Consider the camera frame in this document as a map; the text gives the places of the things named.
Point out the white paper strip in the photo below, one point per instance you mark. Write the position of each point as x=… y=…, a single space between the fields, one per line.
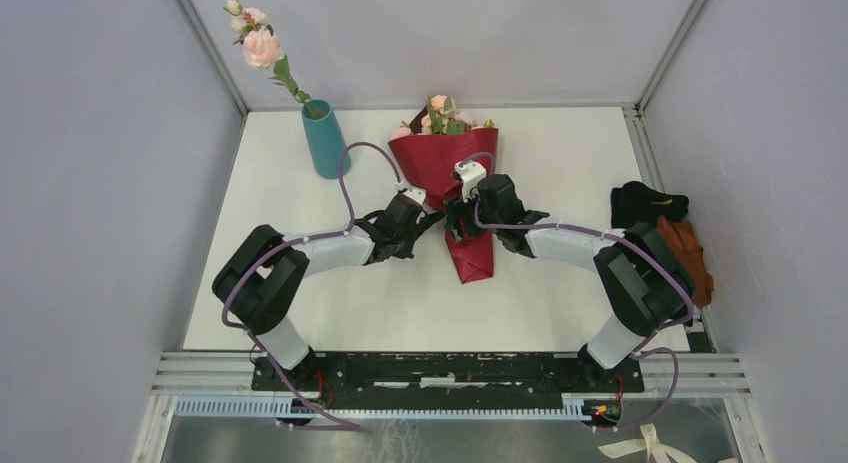
x=648 y=445

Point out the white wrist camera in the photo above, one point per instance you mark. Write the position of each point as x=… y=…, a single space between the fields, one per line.
x=469 y=174
x=414 y=194

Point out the pink flower stem in vase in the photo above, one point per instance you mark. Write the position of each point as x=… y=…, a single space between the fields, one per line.
x=262 y=49

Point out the black cloth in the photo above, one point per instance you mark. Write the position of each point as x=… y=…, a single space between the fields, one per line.
x=635 y=202

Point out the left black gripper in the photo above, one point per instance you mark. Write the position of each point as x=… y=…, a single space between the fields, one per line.
x=406 y=252

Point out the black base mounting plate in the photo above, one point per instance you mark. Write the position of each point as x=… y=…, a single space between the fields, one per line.
x=449 y=381

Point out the teal ceramic vase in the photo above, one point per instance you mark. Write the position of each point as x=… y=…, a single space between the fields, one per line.
x=325 y=140

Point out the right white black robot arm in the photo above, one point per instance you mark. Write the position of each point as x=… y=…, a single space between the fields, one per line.
x=647 y=287

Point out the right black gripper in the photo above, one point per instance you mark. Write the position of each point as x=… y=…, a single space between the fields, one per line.
x=454 y=210

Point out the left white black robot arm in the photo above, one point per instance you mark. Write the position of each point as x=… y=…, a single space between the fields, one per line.
x=259 y=282

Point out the orange cloth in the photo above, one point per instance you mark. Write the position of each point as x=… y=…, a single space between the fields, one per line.
x=681 y=239

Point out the white slotted cable duct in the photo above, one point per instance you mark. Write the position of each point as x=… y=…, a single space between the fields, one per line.
x=284 y=407

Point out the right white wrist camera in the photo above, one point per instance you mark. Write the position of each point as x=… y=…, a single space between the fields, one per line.
x=469 y=174

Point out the red paper bouquet wrapper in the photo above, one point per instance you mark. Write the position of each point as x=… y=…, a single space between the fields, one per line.
x=428 y=162

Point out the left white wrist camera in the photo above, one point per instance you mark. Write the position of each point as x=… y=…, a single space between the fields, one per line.
x=414 y=194

